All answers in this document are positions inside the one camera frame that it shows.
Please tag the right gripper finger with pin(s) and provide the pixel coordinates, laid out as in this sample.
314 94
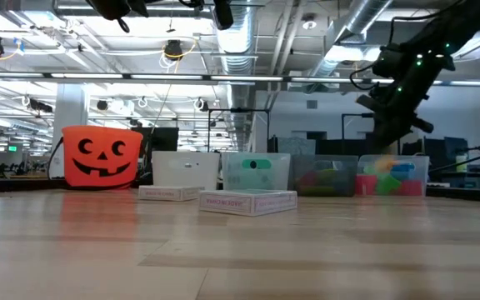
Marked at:
390 137

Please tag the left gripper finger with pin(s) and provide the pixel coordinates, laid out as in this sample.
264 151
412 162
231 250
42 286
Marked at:
111 7
223 12

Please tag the small red toy block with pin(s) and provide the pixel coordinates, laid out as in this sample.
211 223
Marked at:
365 185

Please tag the teal foam die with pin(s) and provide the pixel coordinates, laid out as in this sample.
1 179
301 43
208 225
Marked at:
256 163

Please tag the pink playing card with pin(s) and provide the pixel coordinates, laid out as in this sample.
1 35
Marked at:
248 203

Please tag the clear-wrapped playing card deck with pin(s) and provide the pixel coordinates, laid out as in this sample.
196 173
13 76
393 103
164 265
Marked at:
169 193

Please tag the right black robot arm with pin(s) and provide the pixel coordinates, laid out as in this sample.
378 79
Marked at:
473 21

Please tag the clear plastic bin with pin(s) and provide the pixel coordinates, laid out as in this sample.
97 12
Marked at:
231 179
421 166

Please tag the grey plastic bin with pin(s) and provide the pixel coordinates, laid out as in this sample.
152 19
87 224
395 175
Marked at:
344 166

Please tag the pale green cup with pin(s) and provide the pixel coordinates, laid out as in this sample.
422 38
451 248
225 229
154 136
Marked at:
461 163

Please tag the white building column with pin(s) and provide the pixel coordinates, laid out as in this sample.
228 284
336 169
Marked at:
71 108

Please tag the dark monitor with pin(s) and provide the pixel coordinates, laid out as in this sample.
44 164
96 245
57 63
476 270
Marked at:
161 139

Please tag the orange pumpkin bucket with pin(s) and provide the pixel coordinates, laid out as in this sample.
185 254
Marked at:
102 166

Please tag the white plastic bin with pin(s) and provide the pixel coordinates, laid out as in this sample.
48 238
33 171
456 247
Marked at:
186 175

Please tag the green exit sign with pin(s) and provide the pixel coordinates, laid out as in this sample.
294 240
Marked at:
12 148

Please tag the round silver air duct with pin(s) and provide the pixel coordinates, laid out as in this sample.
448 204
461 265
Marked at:
236 50

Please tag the black gantry frame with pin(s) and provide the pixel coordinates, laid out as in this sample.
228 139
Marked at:
348 115
240 110

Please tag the slanted silver air duct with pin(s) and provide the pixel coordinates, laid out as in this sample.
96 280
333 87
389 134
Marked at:
361 18

